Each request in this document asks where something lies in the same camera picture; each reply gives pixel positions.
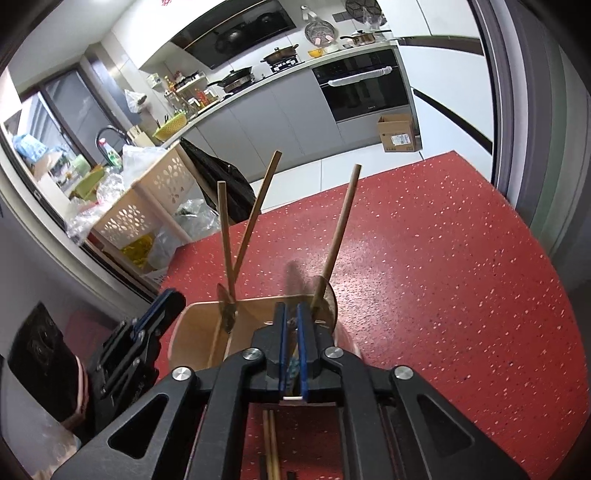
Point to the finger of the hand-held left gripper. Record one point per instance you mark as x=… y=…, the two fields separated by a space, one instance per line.
x=159 y=309

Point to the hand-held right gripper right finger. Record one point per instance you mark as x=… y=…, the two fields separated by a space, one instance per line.
x=303 y=332

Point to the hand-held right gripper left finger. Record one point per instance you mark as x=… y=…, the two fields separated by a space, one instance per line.
x=280 y=332

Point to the beige plastic utensil holder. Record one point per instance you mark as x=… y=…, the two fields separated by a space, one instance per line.
x=203 y=323

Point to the beige flower-cutout storage rack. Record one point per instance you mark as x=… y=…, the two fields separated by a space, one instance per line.
x=129 y=217

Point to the clear plastic bag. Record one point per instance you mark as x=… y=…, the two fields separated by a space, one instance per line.
x=198 y=219

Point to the pile of clear plastic bags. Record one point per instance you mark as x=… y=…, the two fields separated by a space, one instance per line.
x=97 y=207

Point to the black bag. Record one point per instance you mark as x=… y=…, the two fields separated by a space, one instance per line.
x=221 y=180

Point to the white plastic bag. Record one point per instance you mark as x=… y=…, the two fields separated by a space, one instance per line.
x=141 y=161

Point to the green dish soap bottle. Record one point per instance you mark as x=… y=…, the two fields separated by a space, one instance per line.
x=111 y=154

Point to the wooden knife block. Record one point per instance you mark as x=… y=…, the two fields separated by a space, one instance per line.
x=136 y=134

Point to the green basket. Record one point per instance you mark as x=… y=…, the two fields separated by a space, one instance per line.
x=170 y=127

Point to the black kitchen faucet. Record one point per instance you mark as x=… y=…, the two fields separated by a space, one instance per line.
x=111 y=131

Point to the blue plastic bag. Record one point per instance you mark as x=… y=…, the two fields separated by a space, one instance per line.
x=30 y=147

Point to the hanging plastic bag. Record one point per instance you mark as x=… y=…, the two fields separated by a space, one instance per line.
x=135 y=101

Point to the grey lower cabinets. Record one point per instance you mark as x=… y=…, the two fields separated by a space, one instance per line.
x=277 y=120

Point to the row of seasoning bottles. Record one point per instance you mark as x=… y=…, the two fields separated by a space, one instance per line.
x=189 y=92

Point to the cardboard box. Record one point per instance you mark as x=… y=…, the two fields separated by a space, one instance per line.
x=399 y=134

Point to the dark wok with lid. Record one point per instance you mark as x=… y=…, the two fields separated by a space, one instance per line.
x=233 y=78

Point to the black built-in oven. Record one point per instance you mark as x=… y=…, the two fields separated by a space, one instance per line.
x=364 y=92

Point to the gas stove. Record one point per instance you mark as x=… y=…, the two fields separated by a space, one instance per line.
x=258 y=71

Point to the brown wok with lid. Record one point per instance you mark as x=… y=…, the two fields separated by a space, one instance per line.
x=279 y=54

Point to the yellow bowl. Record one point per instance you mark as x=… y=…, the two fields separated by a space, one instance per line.
x=316 y=52

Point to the black range hood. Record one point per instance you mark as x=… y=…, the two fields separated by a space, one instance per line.
x=231 y=32

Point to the white refrigerator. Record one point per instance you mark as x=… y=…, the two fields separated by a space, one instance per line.
x=443 y=69

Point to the steel pot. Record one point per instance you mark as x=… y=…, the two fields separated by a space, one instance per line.
x=359 y=38

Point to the round metal steamer rack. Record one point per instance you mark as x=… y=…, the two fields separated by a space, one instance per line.
x=320 y=33

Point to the round dark divided tray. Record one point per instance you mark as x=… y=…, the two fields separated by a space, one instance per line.
x=364 y=10

